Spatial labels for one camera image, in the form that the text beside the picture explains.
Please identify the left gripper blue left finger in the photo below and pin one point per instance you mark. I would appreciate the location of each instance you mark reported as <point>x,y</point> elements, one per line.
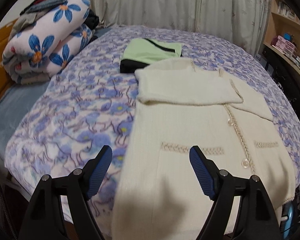
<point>95,170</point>

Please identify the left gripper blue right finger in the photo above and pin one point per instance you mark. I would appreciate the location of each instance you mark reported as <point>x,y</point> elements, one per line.
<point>206,171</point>

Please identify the cream knit cardigan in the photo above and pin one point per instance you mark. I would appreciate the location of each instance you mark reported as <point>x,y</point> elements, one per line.
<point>179,106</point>

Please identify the pile of dark clothes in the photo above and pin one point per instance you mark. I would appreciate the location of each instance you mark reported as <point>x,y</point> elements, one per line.
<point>36,10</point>

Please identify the purple floral fleece blanket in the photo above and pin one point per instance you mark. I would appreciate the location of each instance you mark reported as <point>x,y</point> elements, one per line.
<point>91,104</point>

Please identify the blue grey pillow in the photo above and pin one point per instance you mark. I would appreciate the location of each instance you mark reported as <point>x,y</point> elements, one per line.
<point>14,105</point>

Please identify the green and black garment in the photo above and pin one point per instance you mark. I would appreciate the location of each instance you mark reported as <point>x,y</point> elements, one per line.
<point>141,52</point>

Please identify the folded blue flower blanket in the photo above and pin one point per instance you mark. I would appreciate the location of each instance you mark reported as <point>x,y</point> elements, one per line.
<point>44,48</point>

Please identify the pink drawer organizer box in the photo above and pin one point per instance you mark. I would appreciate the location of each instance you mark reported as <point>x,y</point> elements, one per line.
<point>284,46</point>

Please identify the blue small box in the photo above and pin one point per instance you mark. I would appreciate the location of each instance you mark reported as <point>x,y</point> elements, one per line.
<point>287,36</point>

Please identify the wooden shelf desk unit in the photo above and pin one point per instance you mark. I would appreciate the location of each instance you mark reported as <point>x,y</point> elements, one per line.
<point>281,21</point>

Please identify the grey patterned curtain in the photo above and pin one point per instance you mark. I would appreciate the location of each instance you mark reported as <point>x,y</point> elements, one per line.
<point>242,22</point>

